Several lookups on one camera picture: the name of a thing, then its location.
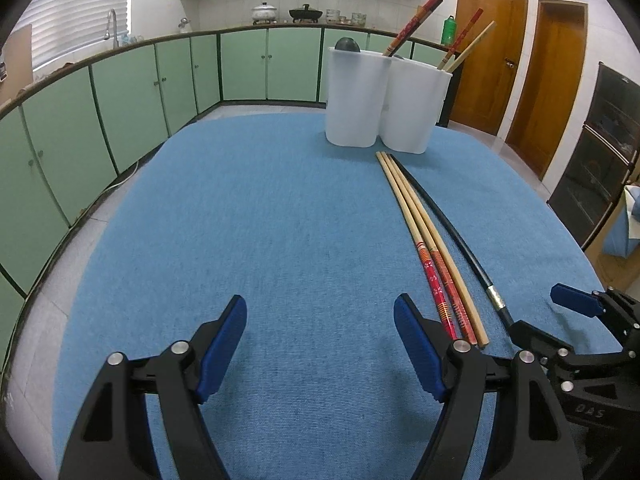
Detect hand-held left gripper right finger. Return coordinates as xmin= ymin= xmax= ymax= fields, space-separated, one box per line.
xmin=393 ymin=294 xmax=583 ymax=480

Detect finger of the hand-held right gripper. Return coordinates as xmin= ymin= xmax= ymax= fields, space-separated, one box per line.
xmin=510 ymin=320 xmax=577 ymax=367
xmin=551 ymin=283 xmax=640 ymax=332

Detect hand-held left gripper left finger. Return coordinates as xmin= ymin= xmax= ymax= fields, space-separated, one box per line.
xmin=59 ymin=295 xmax=248 ymax=480

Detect black chopstick with metal band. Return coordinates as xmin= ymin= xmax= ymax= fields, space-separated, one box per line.
xmin=391 ymin=154 xmax=518 ymax=331

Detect red patterned bamboo chopstick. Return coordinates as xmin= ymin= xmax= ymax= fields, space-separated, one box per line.
xmin=376 ymin=151 xmax=460 ymax=343
xmin=436 ymin=8 xmax=485 ymax=71
xmin=381 ymin=151 xmax=477 ymax=346

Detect plain bamboo chopstick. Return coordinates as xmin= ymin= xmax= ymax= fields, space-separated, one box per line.
xmin=444 ymin=21 xmax=496 ymax=73
xmin=386 ymin=152 xmax=490 ymax=350

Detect white two-compartment utensil holder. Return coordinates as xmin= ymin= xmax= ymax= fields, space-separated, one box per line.
xmin=325 ymin=46 xmax=453 ymax=153

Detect dark red patterned chopstick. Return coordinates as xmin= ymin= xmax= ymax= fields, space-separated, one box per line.
xmin=382 ymin=0 xmax=444 ymax=58

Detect light blue bag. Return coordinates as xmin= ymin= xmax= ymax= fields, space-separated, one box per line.
xmin=602 ymin=185 xmax=640 ymax=261

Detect blue tablecloth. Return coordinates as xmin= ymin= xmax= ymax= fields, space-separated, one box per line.
xmin=52 ymin=112 xmax=623 ymax=480

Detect black glass-front cabinet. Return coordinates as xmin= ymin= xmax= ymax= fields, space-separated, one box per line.
xmin=547 ymin=62 xmax=640 ymax=251

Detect plain wooden door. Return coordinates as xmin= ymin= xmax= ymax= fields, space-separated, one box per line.
xmin=505 ymin=0 xmax=587 ymax=181

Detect green lower kitchen cabinets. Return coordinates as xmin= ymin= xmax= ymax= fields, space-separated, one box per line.
xmin=0 ymin=25 xmax=451 ymax=311

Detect silver cooking pot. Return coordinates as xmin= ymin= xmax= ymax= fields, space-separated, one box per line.
xmin=251 ymin=2 xmax=278 ymax=25

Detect metal kitchen faucet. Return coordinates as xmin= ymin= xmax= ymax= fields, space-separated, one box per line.
xmin=102 ymin=8 xmax=121 ymax=51

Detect black wok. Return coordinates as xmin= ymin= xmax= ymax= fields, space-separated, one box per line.
xmin=288 ymin=4 xmax=323 ymax=23

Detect brown board with metal clamps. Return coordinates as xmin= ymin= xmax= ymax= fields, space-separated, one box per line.
xmin=0 ymin=25 xmax=33 ymax=106

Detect white window blind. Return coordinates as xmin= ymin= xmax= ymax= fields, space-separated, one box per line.
xmin=20 ymin=0 xmax=133 ymax=71

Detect white floor cable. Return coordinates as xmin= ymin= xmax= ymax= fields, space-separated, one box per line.
xmin=70 ymin=160 xmax=141 ymax=226

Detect wooden door with handle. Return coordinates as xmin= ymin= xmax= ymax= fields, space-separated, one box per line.
xmin=447 ymin=0 xmax=529 ymax=136

